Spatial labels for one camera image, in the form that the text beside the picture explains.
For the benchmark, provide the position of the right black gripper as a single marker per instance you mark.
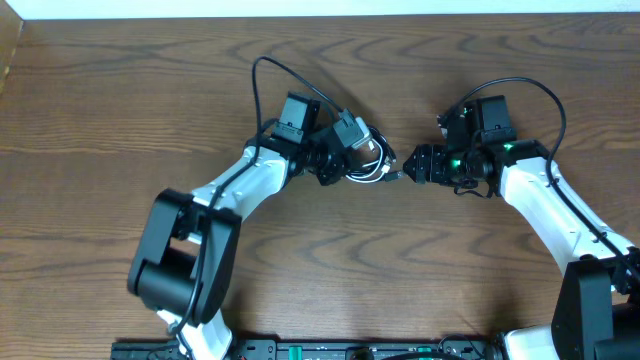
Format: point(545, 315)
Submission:
point(429, 164)

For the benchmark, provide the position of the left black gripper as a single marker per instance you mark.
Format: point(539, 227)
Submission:
point(329, 167)

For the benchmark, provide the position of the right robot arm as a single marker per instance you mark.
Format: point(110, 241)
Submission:
point(597, 311)

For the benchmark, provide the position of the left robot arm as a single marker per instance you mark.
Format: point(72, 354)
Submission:
point(183, 264)

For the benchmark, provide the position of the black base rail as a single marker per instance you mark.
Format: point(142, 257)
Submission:
point(458, 347)

